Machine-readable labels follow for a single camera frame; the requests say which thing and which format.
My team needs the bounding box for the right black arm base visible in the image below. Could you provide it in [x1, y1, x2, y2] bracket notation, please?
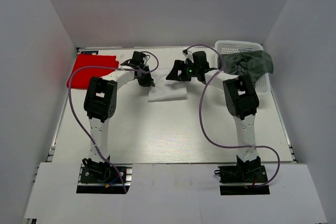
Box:
[214, 165, 270, 196]

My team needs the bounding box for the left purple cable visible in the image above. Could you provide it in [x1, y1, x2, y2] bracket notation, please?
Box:
[68, 50, 160, 193]

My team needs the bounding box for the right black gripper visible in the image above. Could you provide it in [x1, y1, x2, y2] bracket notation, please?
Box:
[166, 59, 200, 81]

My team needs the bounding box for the folded red t shirt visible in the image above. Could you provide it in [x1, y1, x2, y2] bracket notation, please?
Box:
[71, 54, 119, 90]

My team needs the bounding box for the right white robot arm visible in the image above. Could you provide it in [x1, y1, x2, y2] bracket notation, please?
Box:
[166, 51, 261, 182]

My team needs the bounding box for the grey t shirt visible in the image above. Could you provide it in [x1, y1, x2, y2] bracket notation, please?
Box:
[218, 50, 274, 84]

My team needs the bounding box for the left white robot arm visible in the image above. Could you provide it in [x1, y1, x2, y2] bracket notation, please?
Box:
[83, 51, 155, 182]

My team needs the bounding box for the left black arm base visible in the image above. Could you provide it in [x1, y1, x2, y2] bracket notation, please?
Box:
[76, 158, 132, 195]

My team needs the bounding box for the white t shirt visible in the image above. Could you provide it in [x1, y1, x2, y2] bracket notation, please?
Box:
[148, 68, 187, 102]

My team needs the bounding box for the blue label sticker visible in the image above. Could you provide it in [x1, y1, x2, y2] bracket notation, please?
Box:
[80, 50, 99, 55]

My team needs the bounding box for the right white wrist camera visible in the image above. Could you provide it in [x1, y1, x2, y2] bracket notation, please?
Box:
[182, 48, 193, 62]

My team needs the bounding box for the white plastic basket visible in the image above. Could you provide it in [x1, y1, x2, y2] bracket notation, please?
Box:
[215, 40, 271, 96]

